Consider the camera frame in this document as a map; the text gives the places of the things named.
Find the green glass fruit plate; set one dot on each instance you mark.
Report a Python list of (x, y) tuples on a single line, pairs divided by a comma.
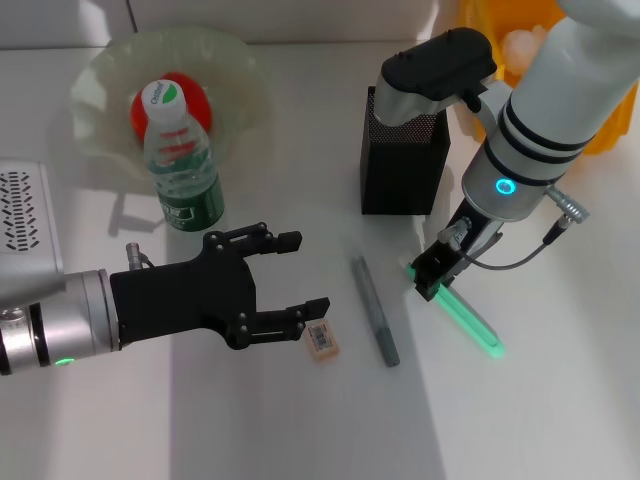
[(235, 85)]

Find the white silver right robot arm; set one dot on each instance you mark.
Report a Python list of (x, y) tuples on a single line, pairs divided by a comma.
[(550, 110)]

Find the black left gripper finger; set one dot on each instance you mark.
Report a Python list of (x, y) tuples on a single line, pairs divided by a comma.
[(287, 322), (270, 241)]

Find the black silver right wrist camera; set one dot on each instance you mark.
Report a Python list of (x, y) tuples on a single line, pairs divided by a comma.
[(440, 65)]

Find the black mesh pen holder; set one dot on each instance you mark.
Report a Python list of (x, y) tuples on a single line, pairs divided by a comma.
[(400, 175)]

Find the clear green-label water bottle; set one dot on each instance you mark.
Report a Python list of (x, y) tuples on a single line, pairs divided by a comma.
[(185, 175)]

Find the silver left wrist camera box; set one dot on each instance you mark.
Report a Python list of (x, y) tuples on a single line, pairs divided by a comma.
[(25, 215)]

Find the beige eraser with barcode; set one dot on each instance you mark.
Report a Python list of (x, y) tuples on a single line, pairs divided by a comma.
[(327, 345)]

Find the green translucent pen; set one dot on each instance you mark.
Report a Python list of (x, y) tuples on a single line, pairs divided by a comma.
[(475, 330)]

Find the red-orange orange fruit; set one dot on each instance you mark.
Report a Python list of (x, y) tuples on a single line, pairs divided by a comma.
[(197, 100)]

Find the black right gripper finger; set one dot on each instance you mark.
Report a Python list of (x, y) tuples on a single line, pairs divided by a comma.
[(427, 285), (447, 265)]

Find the grey marker pen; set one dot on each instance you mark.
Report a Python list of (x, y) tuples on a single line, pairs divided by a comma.
[(372, 310)]

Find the yellow plastic storage bin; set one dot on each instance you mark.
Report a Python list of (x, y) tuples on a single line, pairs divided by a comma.
[(615, 125)]

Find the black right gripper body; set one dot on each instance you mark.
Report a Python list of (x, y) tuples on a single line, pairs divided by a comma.
[(480, 235)]

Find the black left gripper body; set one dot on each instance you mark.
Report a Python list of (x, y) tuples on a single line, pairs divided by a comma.
[(185, 300)]

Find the white paper ball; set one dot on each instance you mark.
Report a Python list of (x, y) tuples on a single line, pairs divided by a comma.
[(520, 47)]

